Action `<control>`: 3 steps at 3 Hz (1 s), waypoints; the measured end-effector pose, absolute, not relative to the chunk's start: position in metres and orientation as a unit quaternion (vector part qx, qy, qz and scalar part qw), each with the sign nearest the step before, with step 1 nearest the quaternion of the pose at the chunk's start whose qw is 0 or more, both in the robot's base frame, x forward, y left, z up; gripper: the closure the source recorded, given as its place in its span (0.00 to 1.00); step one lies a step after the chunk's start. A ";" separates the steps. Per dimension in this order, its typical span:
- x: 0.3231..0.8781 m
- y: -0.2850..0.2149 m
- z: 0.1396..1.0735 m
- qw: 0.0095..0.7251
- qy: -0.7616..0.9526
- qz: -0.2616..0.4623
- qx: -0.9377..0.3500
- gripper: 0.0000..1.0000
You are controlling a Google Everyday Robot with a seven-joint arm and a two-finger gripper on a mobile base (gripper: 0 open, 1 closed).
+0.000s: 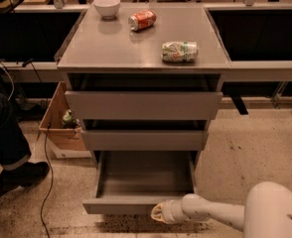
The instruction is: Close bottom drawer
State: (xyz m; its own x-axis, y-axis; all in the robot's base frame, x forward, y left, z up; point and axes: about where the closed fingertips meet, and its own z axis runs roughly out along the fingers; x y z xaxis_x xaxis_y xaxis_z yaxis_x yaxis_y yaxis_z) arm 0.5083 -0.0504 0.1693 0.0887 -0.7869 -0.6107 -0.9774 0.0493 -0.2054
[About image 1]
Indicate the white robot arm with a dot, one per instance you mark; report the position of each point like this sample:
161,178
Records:
267,212

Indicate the grey drawer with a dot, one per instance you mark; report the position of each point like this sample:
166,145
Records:
147,135
134,182
133,96

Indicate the green white soda can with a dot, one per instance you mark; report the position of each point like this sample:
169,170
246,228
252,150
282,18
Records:
179,51

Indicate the person's leg dark trousers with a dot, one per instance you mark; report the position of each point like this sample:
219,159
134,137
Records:
14,148

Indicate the grey bottom drawer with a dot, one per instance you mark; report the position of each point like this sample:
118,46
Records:
134,182

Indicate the cardboard box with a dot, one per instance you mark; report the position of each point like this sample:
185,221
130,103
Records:
65,143

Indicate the white ceramic bowl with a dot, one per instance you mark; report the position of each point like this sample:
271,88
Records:
107,8

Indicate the grey drawer cabinet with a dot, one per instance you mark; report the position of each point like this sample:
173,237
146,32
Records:
109,46

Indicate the grey top drawer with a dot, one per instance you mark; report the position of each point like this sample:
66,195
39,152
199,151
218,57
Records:
133,96

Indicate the black shoe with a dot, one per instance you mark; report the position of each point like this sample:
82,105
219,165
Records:
26,175

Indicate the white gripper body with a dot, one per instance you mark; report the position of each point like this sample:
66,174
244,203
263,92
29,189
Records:
168,211

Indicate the green bottle in box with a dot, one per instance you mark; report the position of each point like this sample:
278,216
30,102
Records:
68,120

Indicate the orange soda can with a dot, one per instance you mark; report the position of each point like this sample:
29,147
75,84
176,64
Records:
142,20

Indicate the grey middle drawer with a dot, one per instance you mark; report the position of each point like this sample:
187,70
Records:
147,135

